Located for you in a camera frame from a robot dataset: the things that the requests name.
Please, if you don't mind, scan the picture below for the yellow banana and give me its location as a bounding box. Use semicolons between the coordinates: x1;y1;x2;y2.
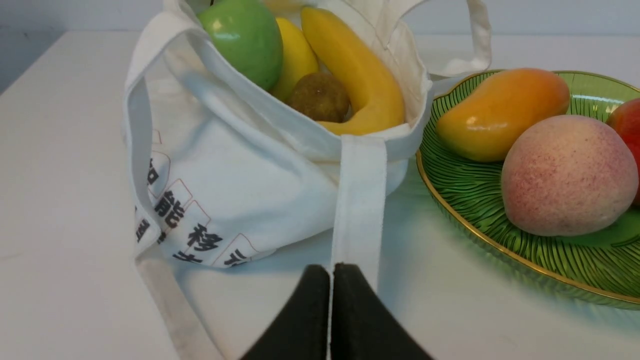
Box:
301;7;405;136

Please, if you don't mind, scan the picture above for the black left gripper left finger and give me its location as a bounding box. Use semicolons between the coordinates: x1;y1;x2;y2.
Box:
242;264;330;360

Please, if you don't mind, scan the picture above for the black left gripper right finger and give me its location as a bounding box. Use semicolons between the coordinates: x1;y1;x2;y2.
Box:
330;263;432;360

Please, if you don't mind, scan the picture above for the green apple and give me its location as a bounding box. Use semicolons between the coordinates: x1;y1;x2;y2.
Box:
197;0;284;91

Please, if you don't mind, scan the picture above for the green glass plate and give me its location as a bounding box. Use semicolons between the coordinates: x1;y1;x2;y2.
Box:
416;70;640;310

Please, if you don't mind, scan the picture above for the orange mango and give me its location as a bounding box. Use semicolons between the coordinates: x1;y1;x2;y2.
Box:
435;67;570;163

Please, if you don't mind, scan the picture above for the white cloth tote bag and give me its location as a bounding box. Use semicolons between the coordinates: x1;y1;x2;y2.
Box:
123;0;492;360

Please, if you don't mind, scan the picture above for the pink peach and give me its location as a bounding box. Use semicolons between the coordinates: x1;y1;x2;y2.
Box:
501;115;639;237

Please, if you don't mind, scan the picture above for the red apple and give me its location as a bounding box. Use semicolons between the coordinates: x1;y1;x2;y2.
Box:
606;98;640;177

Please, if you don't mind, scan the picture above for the yellow lemon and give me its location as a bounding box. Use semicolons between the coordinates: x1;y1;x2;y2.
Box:
270;17;320;102

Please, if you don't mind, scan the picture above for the brown kiwi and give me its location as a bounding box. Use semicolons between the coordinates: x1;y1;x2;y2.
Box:
286;71;351;123

